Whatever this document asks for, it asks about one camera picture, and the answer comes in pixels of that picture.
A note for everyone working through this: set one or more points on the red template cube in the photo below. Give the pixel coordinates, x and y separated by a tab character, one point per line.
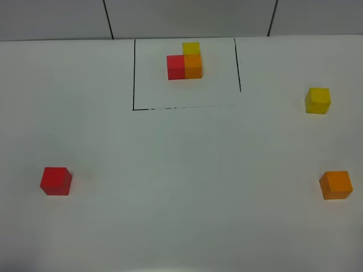
175	67

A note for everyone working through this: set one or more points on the yellow template cube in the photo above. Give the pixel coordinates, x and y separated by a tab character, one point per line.
191	48

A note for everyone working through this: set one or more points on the orange template cube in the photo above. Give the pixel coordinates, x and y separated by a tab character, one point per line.
193	66

